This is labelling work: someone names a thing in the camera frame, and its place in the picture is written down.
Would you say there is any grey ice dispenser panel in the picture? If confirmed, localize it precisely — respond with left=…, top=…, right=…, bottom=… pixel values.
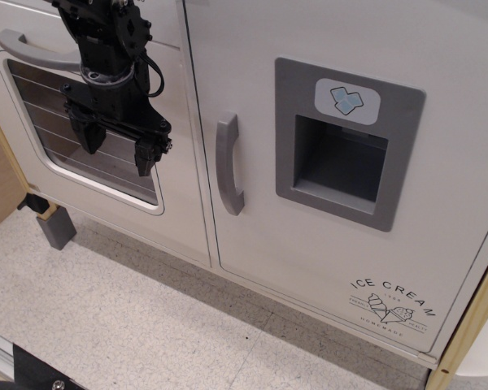
left=275, top=58, right=426, bottom=232

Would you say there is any grey kitchen foot block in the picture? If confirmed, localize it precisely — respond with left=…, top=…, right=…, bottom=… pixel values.
left=37, top=207, right=76, bottom=250

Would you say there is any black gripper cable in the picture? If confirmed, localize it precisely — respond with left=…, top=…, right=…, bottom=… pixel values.
left=140, top=52, right=165, bottom=98

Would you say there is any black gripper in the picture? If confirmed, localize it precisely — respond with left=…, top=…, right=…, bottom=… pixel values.
left=60, top=72, right=172, bottom=176

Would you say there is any grey fridge door handle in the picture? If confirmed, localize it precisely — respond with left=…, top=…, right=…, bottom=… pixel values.
left=216, top=112, right=245, bottom=216

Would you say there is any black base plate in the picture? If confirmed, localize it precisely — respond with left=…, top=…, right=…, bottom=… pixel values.
left=13, top=344, right=85, bottom=390

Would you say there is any white toy fridge door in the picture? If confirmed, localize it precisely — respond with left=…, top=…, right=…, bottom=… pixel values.
left=183, top=1, right=488, bottom=366

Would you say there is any white toy oven door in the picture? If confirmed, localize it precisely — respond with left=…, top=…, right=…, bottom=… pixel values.
left=0, top=1, right=211, bottom=266

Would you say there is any grey oven door handle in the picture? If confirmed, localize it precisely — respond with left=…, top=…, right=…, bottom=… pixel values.
left=0, top=29, right=81, bottom=72

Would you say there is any light wood right post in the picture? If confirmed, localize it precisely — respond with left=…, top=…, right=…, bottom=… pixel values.
left=425, top=267, right=488, bottom=389

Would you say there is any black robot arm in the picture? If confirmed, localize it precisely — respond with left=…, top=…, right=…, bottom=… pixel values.
left=51, top=1, right=172, bottom=176

